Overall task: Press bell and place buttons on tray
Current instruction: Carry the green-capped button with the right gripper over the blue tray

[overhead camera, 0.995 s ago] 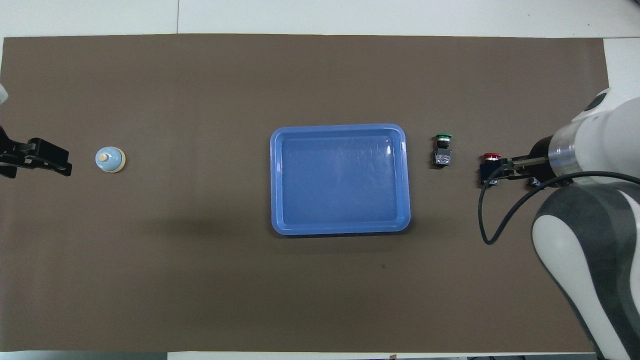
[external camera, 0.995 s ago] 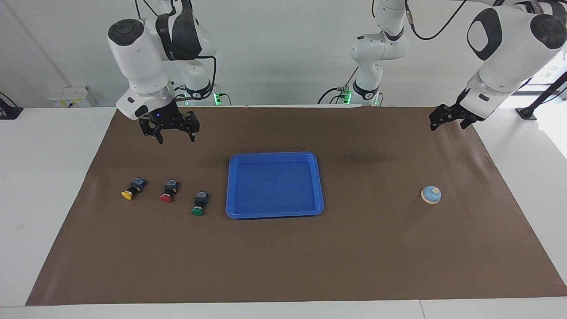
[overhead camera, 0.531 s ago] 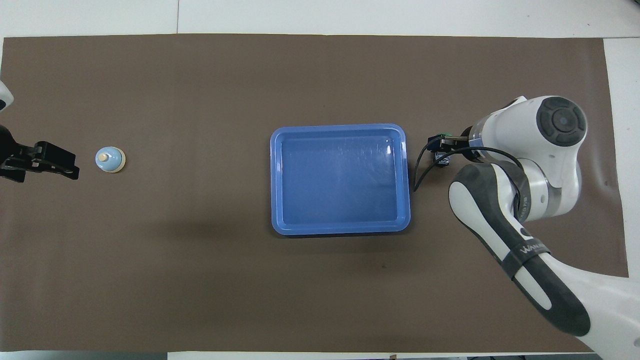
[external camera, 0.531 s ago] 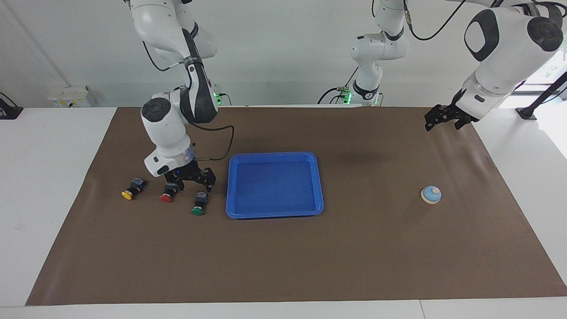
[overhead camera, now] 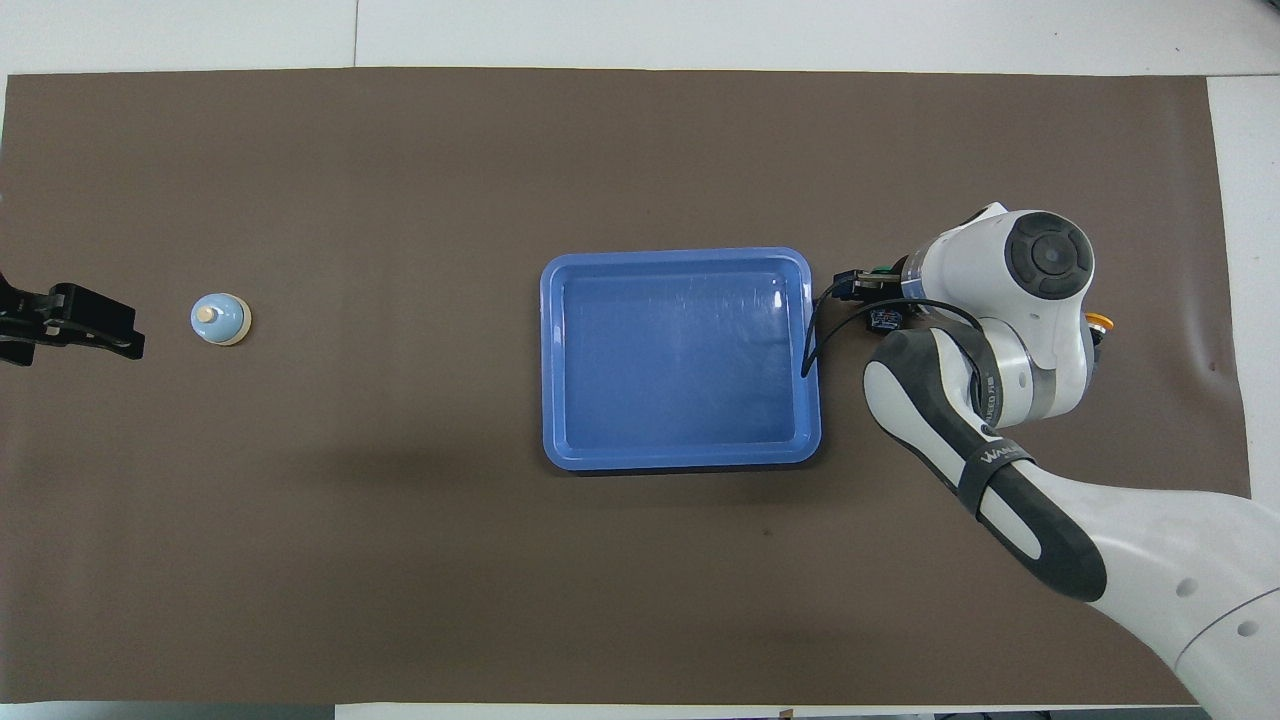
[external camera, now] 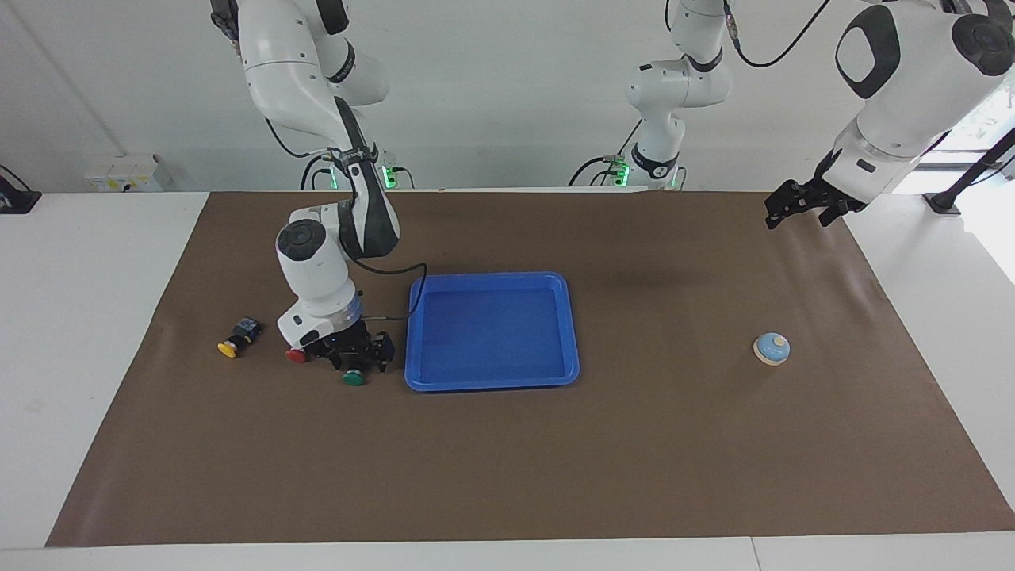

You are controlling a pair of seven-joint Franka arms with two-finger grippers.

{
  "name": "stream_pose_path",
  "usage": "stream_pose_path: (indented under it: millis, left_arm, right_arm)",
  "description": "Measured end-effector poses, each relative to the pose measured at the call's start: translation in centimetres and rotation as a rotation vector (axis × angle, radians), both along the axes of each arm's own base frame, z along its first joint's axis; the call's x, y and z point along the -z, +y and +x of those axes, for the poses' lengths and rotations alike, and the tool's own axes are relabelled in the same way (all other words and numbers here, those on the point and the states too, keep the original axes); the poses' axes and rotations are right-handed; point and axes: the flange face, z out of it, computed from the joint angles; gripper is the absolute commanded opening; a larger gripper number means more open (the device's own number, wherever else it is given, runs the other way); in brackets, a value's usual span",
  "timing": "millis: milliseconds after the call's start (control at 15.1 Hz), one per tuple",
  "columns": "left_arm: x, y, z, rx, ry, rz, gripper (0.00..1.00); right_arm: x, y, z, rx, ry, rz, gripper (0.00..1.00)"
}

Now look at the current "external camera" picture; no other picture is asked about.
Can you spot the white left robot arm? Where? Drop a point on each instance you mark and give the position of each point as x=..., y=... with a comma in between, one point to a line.
x=912, y=95

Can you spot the black desk device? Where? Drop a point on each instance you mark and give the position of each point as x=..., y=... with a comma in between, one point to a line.
x=17, y=200

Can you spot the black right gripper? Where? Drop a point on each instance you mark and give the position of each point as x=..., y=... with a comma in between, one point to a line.
x=349, y=345

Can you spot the blue plastic tray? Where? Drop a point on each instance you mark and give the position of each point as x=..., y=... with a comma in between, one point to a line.
x=492, y=333

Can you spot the black stand leg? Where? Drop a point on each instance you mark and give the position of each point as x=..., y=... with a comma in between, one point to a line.
x=963, y=186

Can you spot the white wall socket box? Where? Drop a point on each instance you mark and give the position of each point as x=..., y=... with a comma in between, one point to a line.
x=123, y=174

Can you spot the yellow push button switch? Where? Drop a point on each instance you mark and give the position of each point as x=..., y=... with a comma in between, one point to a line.
x=238, y=337

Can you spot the light blue desk bell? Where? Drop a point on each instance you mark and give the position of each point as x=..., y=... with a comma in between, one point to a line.
x=771, y=349

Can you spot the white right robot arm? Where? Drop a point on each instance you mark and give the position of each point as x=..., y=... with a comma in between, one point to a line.
x=313, y=270

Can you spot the green push button switch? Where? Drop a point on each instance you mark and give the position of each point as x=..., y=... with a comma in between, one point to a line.
x=354, y=378

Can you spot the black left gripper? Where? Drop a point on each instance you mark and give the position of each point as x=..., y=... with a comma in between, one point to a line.
x=833, y=197

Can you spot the brown table mat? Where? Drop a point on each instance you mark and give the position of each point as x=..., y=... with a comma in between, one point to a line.
x=555, y=460

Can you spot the red push button switch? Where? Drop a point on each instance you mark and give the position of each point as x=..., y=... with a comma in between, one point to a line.
x=297, y=356

